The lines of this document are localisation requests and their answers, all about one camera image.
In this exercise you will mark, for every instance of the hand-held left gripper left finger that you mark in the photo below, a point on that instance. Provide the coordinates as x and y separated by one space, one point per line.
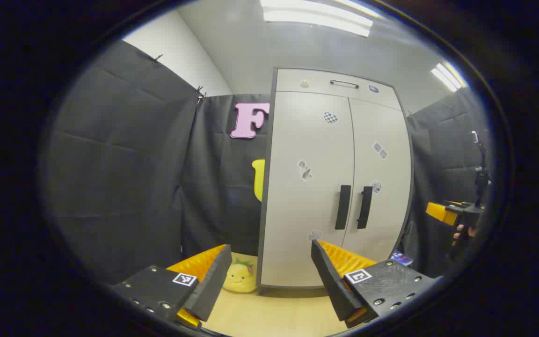
213 285

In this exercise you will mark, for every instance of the yellow smiling plush toy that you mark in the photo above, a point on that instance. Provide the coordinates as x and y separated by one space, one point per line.
239 278

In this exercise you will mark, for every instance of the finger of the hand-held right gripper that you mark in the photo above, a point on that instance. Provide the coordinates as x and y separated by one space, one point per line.
440 213

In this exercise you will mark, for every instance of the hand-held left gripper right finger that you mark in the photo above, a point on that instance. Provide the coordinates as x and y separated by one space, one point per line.
332 285

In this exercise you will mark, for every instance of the blue book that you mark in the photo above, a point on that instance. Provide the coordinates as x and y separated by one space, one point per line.
401 258

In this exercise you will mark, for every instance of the grey double-door shoe cabinet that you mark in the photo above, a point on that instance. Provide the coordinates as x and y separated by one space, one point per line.
266 187

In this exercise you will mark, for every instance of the black cloth clip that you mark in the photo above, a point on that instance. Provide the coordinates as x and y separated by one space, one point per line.
200 92
157 58

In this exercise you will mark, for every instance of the long ceiling light panel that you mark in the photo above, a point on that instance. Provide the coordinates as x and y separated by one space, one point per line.
316 18

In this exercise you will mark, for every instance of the grey cabinet door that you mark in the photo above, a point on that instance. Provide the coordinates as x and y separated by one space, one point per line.
297 210
386 210

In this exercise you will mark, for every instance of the small ceiling light panel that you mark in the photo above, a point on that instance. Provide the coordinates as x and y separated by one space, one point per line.
446 77

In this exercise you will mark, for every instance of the black backdrop cloth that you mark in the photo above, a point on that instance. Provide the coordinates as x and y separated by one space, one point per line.
124 164

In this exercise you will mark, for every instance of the grey cabinet drawer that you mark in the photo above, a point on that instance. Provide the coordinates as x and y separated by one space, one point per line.
316 93

